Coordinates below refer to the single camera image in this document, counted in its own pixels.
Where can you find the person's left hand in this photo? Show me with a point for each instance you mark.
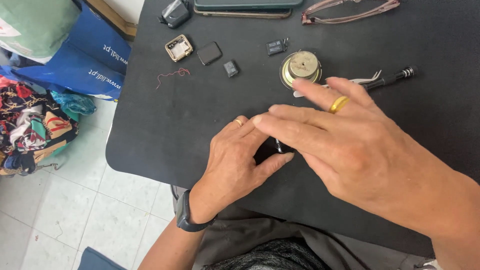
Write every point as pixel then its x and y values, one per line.
pixel 228 168

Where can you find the person's right hand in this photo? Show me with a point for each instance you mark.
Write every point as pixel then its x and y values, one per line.
pixel 360 161

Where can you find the small black watch part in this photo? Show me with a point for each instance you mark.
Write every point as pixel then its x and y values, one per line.
pixel 278 146

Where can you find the black wrist smartwatch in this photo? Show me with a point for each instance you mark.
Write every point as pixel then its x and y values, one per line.
pixel 184 212

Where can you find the person's grey trousers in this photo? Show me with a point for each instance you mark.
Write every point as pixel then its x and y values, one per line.
pixel 262 228

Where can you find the silver tweezers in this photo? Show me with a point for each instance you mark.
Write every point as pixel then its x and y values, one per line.
pixel 362 80

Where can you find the black precision screwdriver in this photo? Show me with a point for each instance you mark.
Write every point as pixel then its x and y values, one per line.
pixel 393 78

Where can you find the dark knitted garment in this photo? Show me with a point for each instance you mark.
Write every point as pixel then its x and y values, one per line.
pixel 270 257

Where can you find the small grey square module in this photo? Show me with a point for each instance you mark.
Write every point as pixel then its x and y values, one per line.
pixel 231 69

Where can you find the round metal speaker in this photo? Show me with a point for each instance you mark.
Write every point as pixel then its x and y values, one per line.
pixel 302 67

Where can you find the black watch screen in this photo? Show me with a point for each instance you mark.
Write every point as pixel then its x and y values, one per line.
pixel 209 53

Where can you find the black rectangular battery module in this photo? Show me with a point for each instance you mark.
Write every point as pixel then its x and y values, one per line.
pixel 275 47

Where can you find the gold empty watch case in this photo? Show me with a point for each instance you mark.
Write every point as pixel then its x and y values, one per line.
pixel 179 48

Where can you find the pink translucent eyeglasses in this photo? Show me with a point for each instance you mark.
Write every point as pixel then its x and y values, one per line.
pixel 348 13

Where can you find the gold-edged phone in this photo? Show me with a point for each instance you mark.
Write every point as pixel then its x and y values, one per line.
pixel 243 13

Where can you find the dark blue seat corner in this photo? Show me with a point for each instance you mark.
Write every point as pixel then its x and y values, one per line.
pixel 98 260

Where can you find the black charger block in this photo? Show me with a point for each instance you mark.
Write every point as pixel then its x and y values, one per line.
pixel 174 14

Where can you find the dark green phone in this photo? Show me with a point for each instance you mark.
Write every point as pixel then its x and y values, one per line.
pixel 247 3

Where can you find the blue shopping bag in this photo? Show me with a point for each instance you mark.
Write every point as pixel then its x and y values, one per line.
pixel 90 56

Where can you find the heap of patterned clothes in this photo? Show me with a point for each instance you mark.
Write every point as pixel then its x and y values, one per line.
pixel 33 123

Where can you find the green fabric bundle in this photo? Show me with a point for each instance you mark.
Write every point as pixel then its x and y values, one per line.
pixel 35 26

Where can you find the wooden frame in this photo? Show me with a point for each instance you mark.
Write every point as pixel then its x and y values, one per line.
pixel 112 18

